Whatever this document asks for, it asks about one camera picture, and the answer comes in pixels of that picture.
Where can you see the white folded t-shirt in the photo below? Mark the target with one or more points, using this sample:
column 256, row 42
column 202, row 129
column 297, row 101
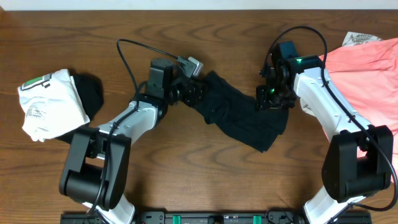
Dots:
column 52, row 106

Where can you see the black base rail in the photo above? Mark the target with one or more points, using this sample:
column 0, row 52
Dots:
column 275, row 217

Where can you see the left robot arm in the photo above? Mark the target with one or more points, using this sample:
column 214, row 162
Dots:
column 95, row 171

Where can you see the white printed garment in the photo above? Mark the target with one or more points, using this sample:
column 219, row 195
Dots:
column 354, row 38

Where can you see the pink t-shirt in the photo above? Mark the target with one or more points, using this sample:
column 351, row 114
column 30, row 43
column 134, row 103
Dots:
column 366, row 74

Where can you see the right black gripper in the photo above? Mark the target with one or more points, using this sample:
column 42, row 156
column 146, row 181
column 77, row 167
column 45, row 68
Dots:
column 262, row 102

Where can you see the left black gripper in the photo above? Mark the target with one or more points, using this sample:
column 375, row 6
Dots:
column 192, row 95

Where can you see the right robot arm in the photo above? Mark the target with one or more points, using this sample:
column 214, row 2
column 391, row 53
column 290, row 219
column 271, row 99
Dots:
column 358, row 162

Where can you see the black t-shirt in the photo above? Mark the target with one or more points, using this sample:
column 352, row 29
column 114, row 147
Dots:
column 235, row 114

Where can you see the black folded garment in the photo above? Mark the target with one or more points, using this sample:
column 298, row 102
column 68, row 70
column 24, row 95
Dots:
column 81, row 98

